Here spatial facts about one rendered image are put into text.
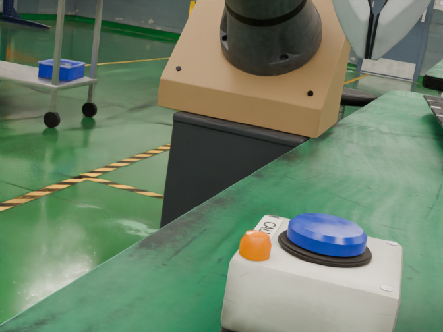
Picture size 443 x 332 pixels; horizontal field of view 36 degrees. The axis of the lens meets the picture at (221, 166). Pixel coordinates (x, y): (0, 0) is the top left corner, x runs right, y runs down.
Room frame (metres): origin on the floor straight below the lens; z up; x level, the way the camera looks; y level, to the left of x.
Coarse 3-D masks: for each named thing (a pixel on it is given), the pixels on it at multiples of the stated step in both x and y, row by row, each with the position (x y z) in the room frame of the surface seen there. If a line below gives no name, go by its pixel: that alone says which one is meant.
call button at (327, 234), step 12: (300, 216) 0.33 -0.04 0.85; (312, 216) 0.34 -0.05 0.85; (324, 216) 0.34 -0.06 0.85; (288, 228) 0.33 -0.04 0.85; (300, 228) 0.32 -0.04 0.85; (312, 228) 0.32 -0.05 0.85; (324, 228) 0.32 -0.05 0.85; (336, 228) 0.32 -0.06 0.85; (348, 228) 0.33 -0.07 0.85; (360, 228) 0.33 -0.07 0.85; (300, 240) 0.31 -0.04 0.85; (312, 240) 0.31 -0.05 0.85; (324, 240) 0.31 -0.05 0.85; (336, 240) 0.31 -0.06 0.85; (348, 240) 0.31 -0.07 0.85; (360, 240) 0.32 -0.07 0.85; (324, 252) 0.31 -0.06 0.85; (336, 252) 0.31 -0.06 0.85; (348, 252) 0.31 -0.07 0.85; (360, 252) 0.31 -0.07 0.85
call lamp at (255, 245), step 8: (248, 232) 0.31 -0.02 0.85; (256, 232) 0.30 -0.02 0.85; (264, 232) 0.31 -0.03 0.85; (248, 240) 0.30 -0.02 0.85; (256, 240) 0.30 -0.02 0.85; (264, 240) 0.30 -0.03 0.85; (240, 248) 0.30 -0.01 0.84; (248, 248) 0.30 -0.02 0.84; (256, 248) 0.30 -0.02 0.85; (264, 248) 0.30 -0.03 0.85; (248, 256) 0.30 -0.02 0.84; (256, 256) 0.30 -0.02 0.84; (264, 256) 0.30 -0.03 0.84
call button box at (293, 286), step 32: (288, 256) 0.31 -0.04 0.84; (320, 256) 0.31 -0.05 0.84; (352, 256) 0.31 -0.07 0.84; (384, 256) 0.33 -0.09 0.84; (256, 288) 0.29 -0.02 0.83; (288, 288) 0.29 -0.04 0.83; (320, 288) 0.29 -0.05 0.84; (352, 288) 0.29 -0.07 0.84; (384, 288) 0.29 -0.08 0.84; (224, 320) 0.30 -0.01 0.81; (256, 320) 0.29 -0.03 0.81; (288, 320) 0.29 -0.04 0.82; (320, 320) 0.29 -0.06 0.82; (352, 320) 0.28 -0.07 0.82; (384, 320) 0.28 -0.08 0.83
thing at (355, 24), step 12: (336, 0) 0.33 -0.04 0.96; (348, 0) 0.32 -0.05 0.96; (360, 0) 0.32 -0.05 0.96; (336, 12) 0.33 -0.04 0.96; (348, 12) 0.32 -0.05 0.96; (360, 12) 0.32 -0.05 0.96; (348, 24) 0.33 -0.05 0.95; (360, 24) 0.32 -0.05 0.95; (372, 24) 0.33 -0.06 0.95; (348, 36) 0.33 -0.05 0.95; (360, 36) 0.32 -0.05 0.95; (360, 48) 0.33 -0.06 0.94
